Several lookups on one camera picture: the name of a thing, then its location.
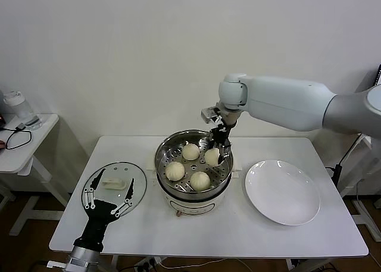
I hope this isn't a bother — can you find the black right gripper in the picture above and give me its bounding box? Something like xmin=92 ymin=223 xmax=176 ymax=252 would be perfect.
xmin=199 ymin=126 xmax=233 ymax=167

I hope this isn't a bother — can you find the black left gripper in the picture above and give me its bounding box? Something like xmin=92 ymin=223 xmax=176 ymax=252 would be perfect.
xmin=73 ymin=167 xmax=135 ymax=252

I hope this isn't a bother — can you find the white steamed baozi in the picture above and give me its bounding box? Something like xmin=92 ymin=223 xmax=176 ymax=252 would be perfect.
xmin=204 ymin=149 xmax=223 ymax=167
xmin=189 ymin=171 xmax=211 ymax=192
xmin=182 ymin=143 xmax=201 ymax=161
xmin=165 ymin=161 xmax=185 ymax=182

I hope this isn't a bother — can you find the round glass pot lid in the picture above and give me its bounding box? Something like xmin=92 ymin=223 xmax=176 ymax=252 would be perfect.
xmin=82 ymin=161 xmax=148 ymax=216

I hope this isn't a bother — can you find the perforated steel steamer basket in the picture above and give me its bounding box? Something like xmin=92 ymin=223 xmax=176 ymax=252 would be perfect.
xmin=154 ymin=130 xmax=234 ymax=201

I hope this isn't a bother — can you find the white power strip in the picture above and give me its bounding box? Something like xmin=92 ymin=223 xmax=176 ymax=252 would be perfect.
xmin=132 ymin=257 xmax=163 ymax=272

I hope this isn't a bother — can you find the white oval plate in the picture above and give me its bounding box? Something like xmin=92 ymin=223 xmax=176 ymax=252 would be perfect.
xmin=244 ymin=160 xmax=321 ymax=226

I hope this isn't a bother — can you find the white side table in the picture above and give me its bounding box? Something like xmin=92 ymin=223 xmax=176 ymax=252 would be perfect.
xmin=0 ymin=113 xmax=72 ymax=237
xmin=339 ymin=132 xmax=381 ymax=243

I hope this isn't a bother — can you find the clear water bottle white cap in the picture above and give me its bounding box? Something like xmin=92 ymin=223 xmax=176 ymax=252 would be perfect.
xmin=2 ymin=90 xmax=42 ymax=132

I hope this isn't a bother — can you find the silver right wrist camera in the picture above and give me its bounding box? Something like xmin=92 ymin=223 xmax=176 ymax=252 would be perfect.
xmin=201 ymin=106 xmax=223 ymax=124

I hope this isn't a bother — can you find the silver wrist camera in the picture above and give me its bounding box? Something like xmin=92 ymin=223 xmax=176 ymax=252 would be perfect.
xmin=46 ymin=260 xmax=70 ymax=270
xmin=201 ymin=106 xmax=223 ymax=124

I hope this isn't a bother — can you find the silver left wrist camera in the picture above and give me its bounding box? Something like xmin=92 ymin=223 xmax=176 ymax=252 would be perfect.
xmin=46 ymin=260 xmax=70 ymax=270

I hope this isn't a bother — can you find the black looped cable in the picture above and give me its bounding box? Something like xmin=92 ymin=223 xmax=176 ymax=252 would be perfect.
xmin=0 ymin=128 xmax=33 ymax=151

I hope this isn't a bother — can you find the white laptop cable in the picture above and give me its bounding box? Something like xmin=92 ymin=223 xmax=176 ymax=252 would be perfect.
xmin=340 ymin=134 xmax=360 ymax=166

